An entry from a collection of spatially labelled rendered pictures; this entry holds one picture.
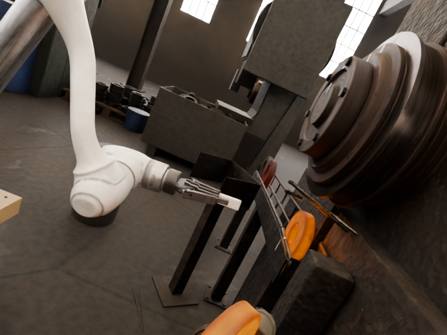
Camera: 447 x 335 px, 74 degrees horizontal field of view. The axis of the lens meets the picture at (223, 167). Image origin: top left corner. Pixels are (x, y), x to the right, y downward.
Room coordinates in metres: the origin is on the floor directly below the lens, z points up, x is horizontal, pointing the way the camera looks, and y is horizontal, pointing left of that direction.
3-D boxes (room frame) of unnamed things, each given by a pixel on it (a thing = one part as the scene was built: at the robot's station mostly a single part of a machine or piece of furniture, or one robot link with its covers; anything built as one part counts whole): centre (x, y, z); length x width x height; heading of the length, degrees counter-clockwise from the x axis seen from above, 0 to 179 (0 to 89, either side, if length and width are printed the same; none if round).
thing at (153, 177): (0.84, 0.17, 0.73); 0.09 x 0.06 x 0.09; 2
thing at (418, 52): (0.85, -0.29, 1.11); 0.47 x 0.06 x 0.47; 2
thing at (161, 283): (1.33, -0.03, 0.36); 0.26 x 0.20 x 0.72; 37
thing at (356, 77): (0.85, -0.20, 1.11); 0.28 x 0.06 x 0.28; 2
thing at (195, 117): (3.57, 0.50, 0.39); 1.03 x 0.83 x 0.79; 96
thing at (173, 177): (0.84, 0.10, 0.73); 0.09 x 0.08 x 0.07; 92
